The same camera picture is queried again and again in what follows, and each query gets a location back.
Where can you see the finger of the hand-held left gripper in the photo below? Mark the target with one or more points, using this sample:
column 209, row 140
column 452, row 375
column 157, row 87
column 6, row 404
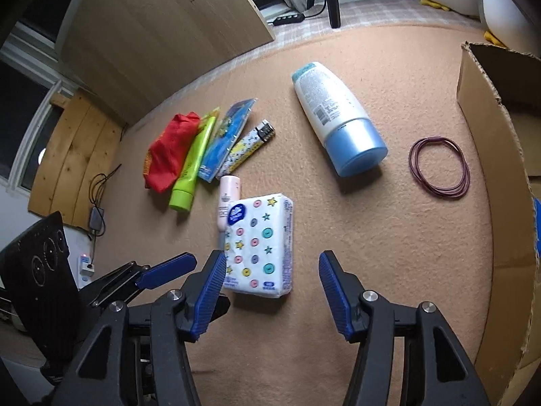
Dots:
column 222, row 306
column 169, row 268

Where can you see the checkered bed sheet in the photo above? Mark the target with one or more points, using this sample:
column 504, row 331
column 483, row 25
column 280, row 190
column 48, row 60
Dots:
column 380, row 12

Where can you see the black power strip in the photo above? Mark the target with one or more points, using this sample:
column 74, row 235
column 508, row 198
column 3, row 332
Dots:
column 289, row 19

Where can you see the white window frame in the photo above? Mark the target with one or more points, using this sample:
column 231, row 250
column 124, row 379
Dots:
column 31, row 143

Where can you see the cardboard box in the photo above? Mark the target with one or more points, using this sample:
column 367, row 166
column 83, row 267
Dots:
column 486, row 135

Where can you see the green tube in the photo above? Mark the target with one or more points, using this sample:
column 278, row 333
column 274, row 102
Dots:
column 190, row 165

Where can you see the purple hair band loop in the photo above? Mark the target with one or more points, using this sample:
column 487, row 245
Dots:
column 413, row 163

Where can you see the light wooden board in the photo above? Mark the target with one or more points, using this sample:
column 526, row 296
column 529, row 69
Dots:
column 160, row 29

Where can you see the large white blue bottle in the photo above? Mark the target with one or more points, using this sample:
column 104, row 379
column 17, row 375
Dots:
column 334, row 110

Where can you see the small plush penguin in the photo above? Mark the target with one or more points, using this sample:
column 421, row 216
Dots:
column 507, row 12

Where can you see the small pink bottle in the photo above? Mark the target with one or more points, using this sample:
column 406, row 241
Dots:
column 228, row 194

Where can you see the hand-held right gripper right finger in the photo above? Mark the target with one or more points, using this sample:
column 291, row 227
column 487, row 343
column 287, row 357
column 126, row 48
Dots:
column 338, row 296

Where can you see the pine wood panel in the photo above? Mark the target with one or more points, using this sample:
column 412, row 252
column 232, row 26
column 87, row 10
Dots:
column 72, row 160

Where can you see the yellow white patterned strip box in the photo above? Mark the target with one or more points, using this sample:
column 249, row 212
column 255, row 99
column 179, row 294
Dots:
column 245, row 146

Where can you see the white power strip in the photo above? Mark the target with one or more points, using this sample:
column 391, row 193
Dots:
column 86, row 267

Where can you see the red pouch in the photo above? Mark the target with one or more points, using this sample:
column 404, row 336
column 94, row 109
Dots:
column 169, row 152

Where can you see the blue plastic packet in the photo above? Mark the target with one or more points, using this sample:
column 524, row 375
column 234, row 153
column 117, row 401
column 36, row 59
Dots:
column 219, row 143

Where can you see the black power adapter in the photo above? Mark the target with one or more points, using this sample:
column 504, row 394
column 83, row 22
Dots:
column 96, row 219

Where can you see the patterned tissue pack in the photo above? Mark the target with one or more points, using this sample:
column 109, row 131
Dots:
column 262, row 245

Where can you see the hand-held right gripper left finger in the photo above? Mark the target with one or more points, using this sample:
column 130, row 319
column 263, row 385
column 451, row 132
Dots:
column 207, row 294

